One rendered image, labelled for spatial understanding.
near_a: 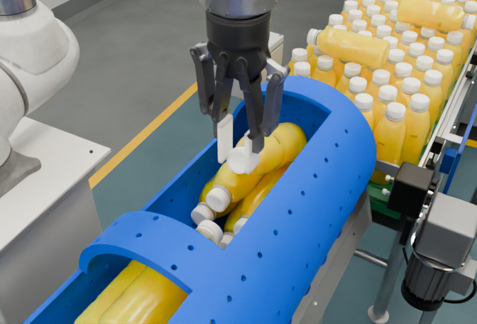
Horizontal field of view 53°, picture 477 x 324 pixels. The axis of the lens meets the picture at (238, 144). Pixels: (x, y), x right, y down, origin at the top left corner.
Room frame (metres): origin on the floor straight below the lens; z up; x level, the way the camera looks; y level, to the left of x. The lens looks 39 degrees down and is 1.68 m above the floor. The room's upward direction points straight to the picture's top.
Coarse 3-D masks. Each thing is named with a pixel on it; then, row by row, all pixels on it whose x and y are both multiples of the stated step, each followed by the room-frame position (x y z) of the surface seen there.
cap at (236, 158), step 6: (234, 150) 0.53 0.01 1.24; (240, 150) 0.53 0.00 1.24; (228, 156) 0.53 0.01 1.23; (234, 156) 0.53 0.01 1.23; (240, 156) 0.53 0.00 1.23; (228, 162) 0.53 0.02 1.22; (234, 162) 0.53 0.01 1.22; (240, 162) 0.52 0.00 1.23; (234, 168) 0.52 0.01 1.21; (240, 168) 0.52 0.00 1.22
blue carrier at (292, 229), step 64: (320, 128) 0.62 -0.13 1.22; (192, 192) 0.64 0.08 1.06; (320, 192) 0.51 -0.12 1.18; (128, 256) 0.36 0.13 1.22; (192, 256) 0.35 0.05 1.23; (256, 256) 0.38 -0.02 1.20; (320, 256) 0.45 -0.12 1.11; (64, 320) 0.37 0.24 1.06; (192, 320) 0.28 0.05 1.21; (256, 320) 0.31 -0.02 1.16
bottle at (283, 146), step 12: (276, 132) 0.61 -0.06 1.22; (288, 132) 0.63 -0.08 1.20; (300, 132) 0.66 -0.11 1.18; (240, 144) 0.56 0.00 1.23; (276, 144) 0.57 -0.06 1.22; (288, 144) 0.60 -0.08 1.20; (300, 144) 0.64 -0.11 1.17; (264, 156) 0.54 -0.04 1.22; (276, 156) 0.56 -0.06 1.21; (288, 156) 0.59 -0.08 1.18; (264, 168) 0.54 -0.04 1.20; (276, 168) 0.58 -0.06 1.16
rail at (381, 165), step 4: (376, 160) 0.82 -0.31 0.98; (380, 160) 0.82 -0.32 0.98; (376, 164) 0.82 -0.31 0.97; (380, 164) 0.81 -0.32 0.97; (384, 164) 0.81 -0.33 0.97; (388, 164) 0.80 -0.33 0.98; (392, 164) 0.80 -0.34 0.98; (376, 168) 0.82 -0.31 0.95; (380, 168) 0.81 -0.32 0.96; (384, 168) 0.81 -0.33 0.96; (388, 168) 0.80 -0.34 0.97; (392, 168) 0.80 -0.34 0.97; (396, 168) 0.79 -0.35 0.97; (384, 172) 0.81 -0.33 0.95; (388, 172) 0.80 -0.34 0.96; (392, 172) 0.80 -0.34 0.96; (396, 172) 0.79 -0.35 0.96
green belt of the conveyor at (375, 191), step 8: (464, 64) 1.40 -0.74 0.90; (456, 80) 1.29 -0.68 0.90; (368, 184) 0.83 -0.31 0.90; (376, 184) 0.82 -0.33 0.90; (392, 184) 0.82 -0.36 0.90; (368, 192) 0.80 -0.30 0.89; (376, 192) 0.80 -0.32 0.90; (376, 200) 0.79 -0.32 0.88; (384, 200) 0.78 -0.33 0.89; (376, 208) 0.78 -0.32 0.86; (384, 208) 0.77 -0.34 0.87; (392, 216) 0.77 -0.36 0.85; (400, 216) 0.77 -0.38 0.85
